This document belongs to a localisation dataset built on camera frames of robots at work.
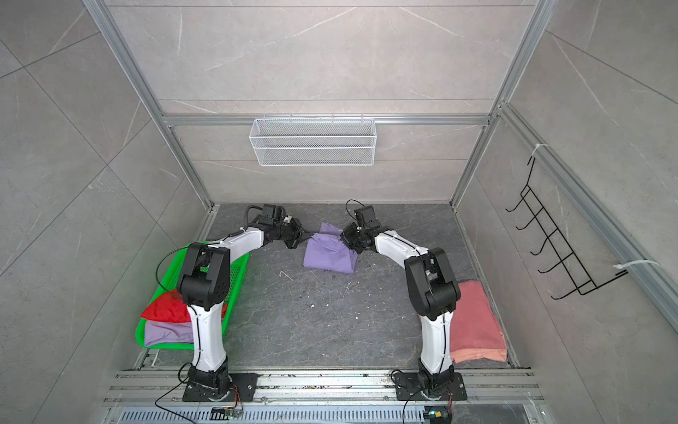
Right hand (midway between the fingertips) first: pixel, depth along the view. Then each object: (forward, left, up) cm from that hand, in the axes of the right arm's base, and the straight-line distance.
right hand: (338, 235), depth 98 cm
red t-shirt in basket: (-28, +50, +3) cm, 57 cm away
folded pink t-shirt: (-34, -42, -6) cm, 55 cm away
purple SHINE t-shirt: (-4, +5, -4) cm, 7 cm away
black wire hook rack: (-34, -56, +24) cm, 69 cm away
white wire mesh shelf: (+30, +9, +21) cm, 38 cm away
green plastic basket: (-17, +57, -2) cm, 60 cm away
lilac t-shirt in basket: (-35, +49, +1) cm, 60 cm away
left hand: (+3, +9, +2) cm, 9 cm away
